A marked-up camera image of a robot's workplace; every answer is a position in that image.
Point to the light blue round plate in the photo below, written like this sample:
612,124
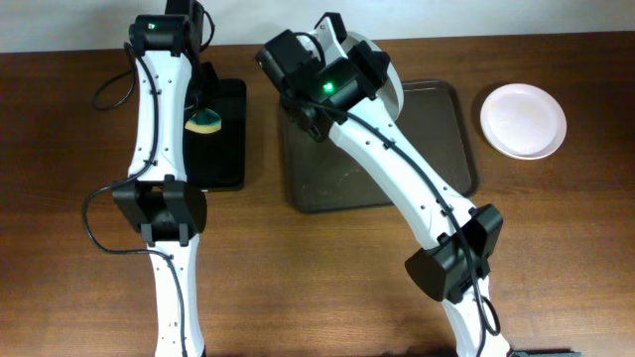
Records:
391,92

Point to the green and yellow sponge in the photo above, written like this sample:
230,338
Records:
204,121

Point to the pink round plate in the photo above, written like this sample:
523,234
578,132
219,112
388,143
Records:
523,121

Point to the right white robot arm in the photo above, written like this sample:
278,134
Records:
340,86

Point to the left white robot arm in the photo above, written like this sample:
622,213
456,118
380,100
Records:
156,198

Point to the black rectangular tray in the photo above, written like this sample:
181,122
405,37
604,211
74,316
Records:
216,162

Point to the dark brown serving tray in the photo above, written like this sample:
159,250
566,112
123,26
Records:
319,177

